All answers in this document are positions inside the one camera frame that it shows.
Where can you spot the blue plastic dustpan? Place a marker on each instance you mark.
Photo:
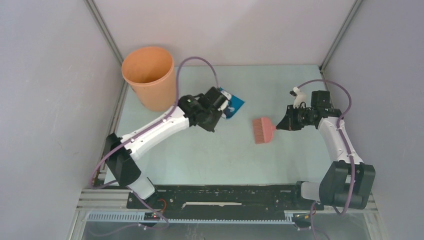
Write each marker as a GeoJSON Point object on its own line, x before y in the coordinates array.
{"type": "Point", "coordinates": [235, 102]}

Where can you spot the orange plastic bucket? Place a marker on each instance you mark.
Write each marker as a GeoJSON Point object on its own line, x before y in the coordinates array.
{"type": "Point", "coordinates": [150, 72]}

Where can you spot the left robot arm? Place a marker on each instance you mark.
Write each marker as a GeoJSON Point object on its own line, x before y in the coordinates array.
{"type": "Point", "coordinates": [121, 153]}

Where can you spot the aluminium frame rail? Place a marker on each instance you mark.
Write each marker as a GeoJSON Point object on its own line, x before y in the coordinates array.
{"type": "Point", "coordinates": [120, 205]}

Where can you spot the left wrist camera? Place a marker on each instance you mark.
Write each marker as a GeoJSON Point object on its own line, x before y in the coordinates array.
{"type": "Point", "coordinates": [227, 100]}

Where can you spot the pink hand brush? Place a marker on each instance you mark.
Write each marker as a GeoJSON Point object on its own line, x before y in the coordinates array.
{"type": "Point", "coordinates": [263, 130]}

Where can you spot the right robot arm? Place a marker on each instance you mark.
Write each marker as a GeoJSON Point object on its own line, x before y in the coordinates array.
{"type": "Point", "coordinates": [348, 180]}

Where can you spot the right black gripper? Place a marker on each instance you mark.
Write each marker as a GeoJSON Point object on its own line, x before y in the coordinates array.
{"type": "Point", "coordinates": [288, 122]}

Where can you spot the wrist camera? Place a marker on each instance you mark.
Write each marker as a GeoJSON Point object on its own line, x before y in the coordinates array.
{"type": "Point", "coordinates": [227, 100]}
{"type": "Point", "coordinates": [299, 98]}

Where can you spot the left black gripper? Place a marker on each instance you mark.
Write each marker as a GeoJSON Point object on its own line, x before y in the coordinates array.
{"type": "Point", "coordinates": [210, 127]}

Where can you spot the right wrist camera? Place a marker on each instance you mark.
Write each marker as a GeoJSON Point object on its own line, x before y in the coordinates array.
{"type": "Point", "coordinates": [299, 98]}

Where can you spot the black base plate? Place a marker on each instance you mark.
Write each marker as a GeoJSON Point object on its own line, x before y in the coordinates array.
{"type": "Point", "coordinates": [248, 203]}

